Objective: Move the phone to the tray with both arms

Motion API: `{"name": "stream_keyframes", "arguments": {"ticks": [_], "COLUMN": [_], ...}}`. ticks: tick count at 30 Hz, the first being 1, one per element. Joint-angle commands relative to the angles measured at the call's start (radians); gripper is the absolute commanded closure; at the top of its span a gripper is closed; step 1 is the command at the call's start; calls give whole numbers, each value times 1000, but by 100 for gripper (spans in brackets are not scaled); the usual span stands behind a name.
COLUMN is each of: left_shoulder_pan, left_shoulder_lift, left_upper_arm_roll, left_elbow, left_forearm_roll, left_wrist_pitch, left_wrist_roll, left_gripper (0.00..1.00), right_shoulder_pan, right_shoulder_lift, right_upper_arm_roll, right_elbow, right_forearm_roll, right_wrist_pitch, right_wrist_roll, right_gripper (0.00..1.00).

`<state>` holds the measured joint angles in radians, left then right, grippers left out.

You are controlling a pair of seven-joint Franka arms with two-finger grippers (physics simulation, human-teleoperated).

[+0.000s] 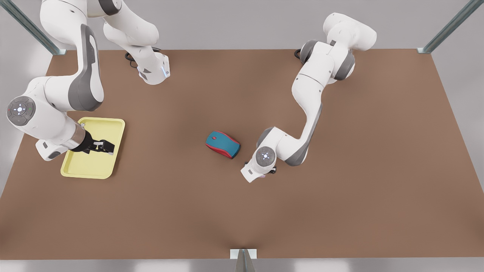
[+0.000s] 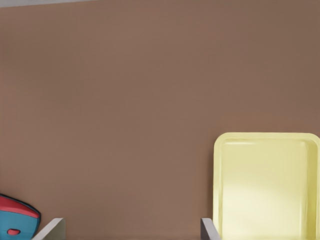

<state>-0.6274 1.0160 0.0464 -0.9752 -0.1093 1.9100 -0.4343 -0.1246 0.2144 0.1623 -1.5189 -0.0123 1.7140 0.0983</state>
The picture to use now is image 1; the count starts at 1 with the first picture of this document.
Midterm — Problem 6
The yellow rectangular tray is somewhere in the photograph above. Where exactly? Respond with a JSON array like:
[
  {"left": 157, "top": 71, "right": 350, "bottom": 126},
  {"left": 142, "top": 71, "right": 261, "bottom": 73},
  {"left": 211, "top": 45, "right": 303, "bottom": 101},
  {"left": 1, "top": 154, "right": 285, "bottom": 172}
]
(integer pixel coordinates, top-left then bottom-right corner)
[{"left": 60, "top": 117, "right": 126, "bottom": 179}]

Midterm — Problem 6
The teal and red computer mouse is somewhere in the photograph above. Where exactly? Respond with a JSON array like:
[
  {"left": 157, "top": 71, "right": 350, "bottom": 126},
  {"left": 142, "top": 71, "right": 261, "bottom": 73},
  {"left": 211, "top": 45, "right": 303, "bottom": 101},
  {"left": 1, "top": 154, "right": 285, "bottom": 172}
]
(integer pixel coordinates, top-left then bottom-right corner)
[{"left": 205, "top": 131, "right": 241, "bottom": 159}]

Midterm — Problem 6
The silver frame post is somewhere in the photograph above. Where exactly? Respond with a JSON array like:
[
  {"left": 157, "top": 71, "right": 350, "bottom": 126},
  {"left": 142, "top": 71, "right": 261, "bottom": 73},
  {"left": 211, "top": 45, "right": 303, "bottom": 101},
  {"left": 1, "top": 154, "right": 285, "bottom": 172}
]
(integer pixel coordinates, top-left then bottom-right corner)
[
  {"left": 417, "top": 0, "right": 484, "bottom": 54},
  {"left": 0, "top": 0, "right": 67, "bottom": 56},
  {"left": 230, "top": 249, "right": 258, "bottom": 272}
]

